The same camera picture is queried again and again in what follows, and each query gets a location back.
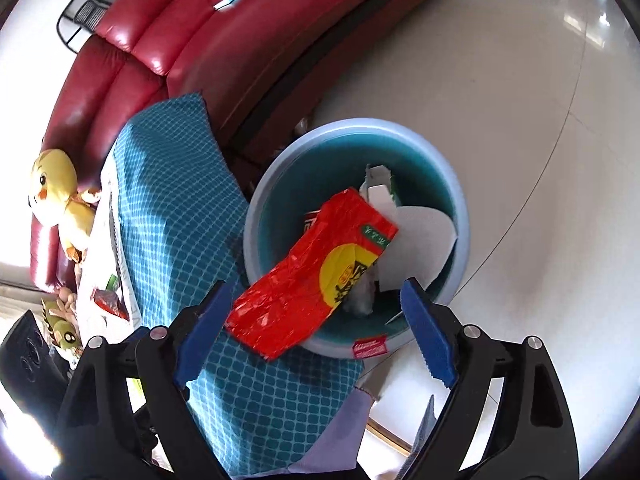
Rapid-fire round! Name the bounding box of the clear plastic wrapper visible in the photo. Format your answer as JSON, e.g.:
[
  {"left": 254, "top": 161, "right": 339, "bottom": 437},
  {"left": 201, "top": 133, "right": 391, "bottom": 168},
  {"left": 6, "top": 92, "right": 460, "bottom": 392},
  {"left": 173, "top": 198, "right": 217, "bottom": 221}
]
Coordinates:
[{"left": 345, "top": 267, "right": 381, "bottom": 318}]

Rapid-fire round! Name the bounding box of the printed patchwork blanket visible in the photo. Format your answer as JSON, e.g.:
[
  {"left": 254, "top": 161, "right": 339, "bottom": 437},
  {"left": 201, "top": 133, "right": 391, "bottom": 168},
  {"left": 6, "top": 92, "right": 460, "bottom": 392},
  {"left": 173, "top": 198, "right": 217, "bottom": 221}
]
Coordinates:
[{"left": 77, "top": 92, "right": 441, "bottom": 480}]

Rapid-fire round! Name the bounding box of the white paper tissue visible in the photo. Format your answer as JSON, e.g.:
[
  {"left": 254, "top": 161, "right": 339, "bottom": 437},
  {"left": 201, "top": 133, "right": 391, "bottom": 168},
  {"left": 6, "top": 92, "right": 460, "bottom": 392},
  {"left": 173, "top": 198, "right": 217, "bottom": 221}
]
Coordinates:
[{"left": 375, "top": 205, "right": 460, "bottom": 293}]

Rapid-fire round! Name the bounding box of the red leather sofa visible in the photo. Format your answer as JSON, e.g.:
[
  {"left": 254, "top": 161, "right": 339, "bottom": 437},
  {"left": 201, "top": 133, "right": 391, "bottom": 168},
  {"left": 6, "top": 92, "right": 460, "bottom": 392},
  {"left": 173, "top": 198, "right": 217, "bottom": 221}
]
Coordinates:
[{"left": 29, "top": 0, "right": 473, "bottom": 296}]

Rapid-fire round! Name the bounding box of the red snack bag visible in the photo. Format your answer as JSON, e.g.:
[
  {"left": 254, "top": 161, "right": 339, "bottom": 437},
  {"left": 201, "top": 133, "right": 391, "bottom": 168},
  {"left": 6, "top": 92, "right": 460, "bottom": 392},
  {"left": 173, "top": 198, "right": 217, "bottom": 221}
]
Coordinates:
[{"left": 225, "top": 187, "right": 399, "bottom": 361}]

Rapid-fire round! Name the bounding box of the green dinosaur plush toy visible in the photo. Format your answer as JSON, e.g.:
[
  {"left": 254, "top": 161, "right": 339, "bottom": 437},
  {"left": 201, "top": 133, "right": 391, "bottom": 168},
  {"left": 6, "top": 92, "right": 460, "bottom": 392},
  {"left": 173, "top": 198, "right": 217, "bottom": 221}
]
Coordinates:
[{"left": 42, "top": 295, "right": 83, "bottom": 361}]

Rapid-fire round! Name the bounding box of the torn red wrapper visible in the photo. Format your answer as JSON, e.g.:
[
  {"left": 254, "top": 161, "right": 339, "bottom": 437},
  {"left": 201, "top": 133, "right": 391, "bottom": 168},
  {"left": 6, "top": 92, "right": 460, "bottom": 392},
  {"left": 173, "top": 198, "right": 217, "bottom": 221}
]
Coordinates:
[{"left": 91, "top": 287, "right": 131, "bottom": 321}]

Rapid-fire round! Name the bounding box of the blue round waste bin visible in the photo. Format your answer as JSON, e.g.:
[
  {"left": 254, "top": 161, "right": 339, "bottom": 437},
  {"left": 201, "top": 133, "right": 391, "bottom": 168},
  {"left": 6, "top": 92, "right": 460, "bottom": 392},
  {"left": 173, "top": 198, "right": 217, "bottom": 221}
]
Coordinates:
[{"left": 242, "top": 117, "right": 472, "bottom": 360}]

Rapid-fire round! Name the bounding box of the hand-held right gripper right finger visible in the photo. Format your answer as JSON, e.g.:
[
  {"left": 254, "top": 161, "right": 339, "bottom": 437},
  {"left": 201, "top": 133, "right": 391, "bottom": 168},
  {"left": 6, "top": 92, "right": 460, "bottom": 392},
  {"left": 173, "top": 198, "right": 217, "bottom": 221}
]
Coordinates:
[{"left": 397, "top": 276, "right": 581, "bottom": 480}]

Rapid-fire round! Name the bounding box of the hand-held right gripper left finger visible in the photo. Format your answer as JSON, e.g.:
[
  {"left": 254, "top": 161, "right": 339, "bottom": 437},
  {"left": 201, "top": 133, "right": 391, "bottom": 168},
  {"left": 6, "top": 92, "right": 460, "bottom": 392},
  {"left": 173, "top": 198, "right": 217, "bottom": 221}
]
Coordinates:
[{"left": 50, "top": 280, "right": 241, "bottom": 480}]

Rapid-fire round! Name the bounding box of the brown plush toy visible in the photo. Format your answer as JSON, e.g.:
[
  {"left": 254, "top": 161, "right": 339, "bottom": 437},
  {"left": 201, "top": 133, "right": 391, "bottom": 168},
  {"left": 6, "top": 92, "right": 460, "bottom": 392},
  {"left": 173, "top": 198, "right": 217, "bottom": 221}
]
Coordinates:
[{"left": 55, "top": 285, "right": 81, "bottom": 321}]

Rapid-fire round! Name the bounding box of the yellow duck plush toy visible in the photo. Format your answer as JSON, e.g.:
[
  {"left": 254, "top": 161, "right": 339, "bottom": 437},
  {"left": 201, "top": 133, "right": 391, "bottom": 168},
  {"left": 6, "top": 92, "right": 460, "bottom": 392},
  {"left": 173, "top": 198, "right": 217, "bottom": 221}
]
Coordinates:
[{"left": 29, "top": 149, "right": 101, "bottom": 261}]

